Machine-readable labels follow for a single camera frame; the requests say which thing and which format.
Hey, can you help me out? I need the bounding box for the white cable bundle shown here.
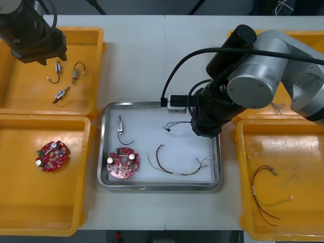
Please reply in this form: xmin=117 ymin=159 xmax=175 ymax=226
xmin=275 ymin=0 xmax=295 ymax=14

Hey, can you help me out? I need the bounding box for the metal solenoid with black cable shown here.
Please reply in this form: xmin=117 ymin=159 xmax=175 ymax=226
xmin=70 ymin=62 xmax=86 ymax=86
xmin=116 ymin=115 xmax=134 ymax=145

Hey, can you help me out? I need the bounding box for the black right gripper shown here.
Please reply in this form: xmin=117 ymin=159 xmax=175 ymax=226
xmin=191 ymin=119 xmax=225 ymax=139

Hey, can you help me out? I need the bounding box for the round red circuit board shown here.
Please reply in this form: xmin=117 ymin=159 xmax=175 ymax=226
xmin=34 ymin=140 xmax=70 ymax=173
xmin=106 ymin=147 xmax=141 ymax=179

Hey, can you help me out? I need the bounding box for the black stand leg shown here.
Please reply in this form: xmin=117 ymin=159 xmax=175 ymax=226
xmin=86 ymin=0 xmax=107 ymax=15
xmin=188 ymin=0 xmax=206 ymax=15

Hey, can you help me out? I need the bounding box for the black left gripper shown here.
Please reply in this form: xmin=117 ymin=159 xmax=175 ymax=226
xmin=11 ymin=15 xmax=68 ymax=67

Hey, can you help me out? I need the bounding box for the white sheet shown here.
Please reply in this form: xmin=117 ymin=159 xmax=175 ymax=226
xmin=104 ymin=107 xmax=216 ymax=185

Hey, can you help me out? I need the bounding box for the blue label solenoid with cable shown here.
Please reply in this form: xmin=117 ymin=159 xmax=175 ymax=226
xmin=52 ymin=86 xmax=71 ymax=104
xmin=47 ymin=62 xmax=63 ymax=84

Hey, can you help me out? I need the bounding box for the red and green-yellow wire harness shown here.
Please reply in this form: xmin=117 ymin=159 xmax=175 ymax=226
xmin=146 ymin=144 xmax=212 ymax=177
xmin=248 ymin=156 xmax=294 ymax=226

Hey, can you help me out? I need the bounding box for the steel tray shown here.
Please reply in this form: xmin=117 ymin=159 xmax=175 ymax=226
xmin=97 ymin=101 xmax=223 ymax=192

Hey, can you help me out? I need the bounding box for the yellow-orange plastic bin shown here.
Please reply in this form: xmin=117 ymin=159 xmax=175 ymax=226
xmin=0 ymin=113 xmax=96 ymax=237
xmin=232 ymin=118 xmax=324 ymax=241
xmin=226 ymin=29 xmax=324 ymax=125
xmin=0 ymin=26 xmax=106 ymax=119

